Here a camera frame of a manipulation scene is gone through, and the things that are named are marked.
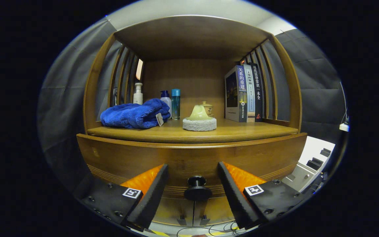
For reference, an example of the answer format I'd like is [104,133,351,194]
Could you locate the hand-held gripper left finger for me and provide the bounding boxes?
[79,164,169,231]

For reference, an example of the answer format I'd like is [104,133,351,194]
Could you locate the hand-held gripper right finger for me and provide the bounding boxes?
[217,161,310,230]

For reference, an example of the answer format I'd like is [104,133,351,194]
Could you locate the black drawer knob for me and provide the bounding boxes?
[184,176,212,201]

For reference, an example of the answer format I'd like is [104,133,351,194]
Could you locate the wooden drawer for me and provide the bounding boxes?
[76,133,308,199]

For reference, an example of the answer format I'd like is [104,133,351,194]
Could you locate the scrub sponge with cream handle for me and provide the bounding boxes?
[182,105,217,132]

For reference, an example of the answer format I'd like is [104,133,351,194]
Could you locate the wooden cabinet door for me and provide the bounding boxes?
[194,197,239,226]
[152,197,195,226]

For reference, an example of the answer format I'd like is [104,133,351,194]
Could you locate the wooden countertop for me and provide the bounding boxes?
[87,118,298,144]

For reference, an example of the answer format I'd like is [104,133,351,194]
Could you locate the wooden cabinet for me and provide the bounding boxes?
[76,15,308,227]

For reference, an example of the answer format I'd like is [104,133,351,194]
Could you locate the blue towel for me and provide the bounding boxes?
[100,98,171,129]

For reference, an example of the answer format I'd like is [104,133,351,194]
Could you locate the beige lidded teacup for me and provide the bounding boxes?
[200,101,214,117]

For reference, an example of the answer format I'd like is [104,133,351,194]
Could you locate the white table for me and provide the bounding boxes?
[282,136,336,193]

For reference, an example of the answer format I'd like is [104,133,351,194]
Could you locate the teal bottle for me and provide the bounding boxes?
[171,89,181,120]

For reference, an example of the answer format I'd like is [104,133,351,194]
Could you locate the white bottle with blue cap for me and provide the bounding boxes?
[160,91,172,119]

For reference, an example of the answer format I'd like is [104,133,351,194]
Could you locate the white pump bottle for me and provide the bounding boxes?
[133,83,143,105]

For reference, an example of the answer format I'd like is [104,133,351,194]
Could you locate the book with blue spine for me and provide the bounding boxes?
[224,65,247,123]

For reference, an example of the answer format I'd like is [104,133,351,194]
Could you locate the book with black spine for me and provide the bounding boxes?
[250,63,264,122]

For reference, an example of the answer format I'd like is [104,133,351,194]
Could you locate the black backdrop cloth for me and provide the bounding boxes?
[38,16,346,198]

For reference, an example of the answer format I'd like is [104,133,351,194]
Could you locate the black cable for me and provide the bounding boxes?
[176,221,242,237]

